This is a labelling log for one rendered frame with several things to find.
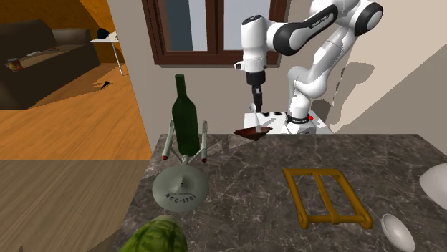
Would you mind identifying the small white oval dish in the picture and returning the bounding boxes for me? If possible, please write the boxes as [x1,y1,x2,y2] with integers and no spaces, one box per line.
[380,213,416,252]

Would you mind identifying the white spoon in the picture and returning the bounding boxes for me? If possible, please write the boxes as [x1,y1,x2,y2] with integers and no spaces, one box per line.
[249,103,264,134]

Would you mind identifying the white side table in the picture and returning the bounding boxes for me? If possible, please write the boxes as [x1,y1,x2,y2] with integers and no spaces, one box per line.
[90,28,125,77]

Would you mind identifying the dark brown sofa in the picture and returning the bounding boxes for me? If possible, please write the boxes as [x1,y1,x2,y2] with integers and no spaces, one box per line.
[0,19,102,111]

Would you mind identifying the grey spaceship model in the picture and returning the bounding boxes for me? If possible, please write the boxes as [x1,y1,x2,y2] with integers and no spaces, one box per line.
[151,119,211,213]

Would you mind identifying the white patterned robot stand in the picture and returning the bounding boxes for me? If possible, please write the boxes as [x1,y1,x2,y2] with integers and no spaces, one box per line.
[243,110,333,135]

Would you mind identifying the brown framed window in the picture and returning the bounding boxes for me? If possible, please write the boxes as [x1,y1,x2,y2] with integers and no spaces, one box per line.
[140,0,292,68]

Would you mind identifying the yellow-brown metal frame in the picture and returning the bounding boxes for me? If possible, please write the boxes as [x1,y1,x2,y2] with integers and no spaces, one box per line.
[282,168,374,231]

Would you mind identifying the brown shallow bowl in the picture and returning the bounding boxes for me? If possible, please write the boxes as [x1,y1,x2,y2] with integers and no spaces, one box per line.
[233,127,274,142]

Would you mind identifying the large white bowl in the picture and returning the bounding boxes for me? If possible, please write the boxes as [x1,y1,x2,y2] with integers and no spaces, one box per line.
[418,163,447,213]

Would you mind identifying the dark green glass bottle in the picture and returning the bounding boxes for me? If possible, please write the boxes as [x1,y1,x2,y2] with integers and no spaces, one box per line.
[171,73,201,157]

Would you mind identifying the green cabbage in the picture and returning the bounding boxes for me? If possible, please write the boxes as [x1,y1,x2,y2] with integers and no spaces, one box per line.
[117,214,190,252]

